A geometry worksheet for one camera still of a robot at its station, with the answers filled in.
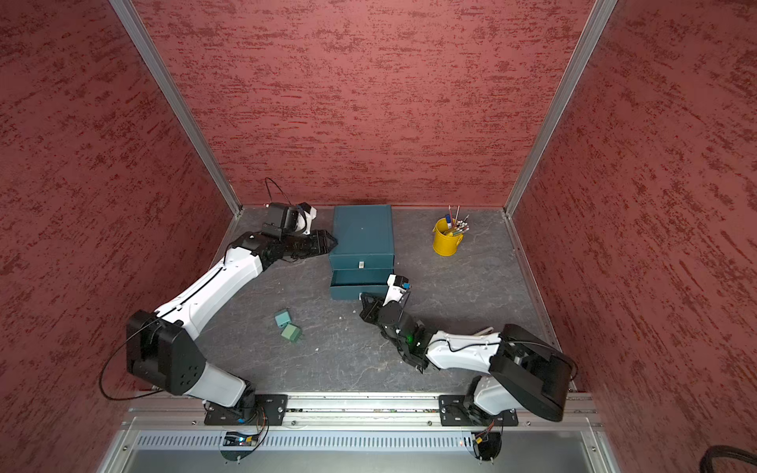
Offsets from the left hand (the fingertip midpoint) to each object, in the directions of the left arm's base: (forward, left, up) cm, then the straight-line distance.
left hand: (328, 249), depth 83 cm
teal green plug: (-13, +15, -18) cm, 27 cm away
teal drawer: (-3, -10, -2) cm, 11 cm away
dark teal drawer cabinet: (+6, -8, +1) cm, 10 cm away
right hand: (-12, -9, -8) cm, 17 cm away
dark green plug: (-18, +11, -18) cm, 28 cm away
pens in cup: (+13, -40, -3) cm, 42 cm away
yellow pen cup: (+13, -38, -15) cm, 43 cm away
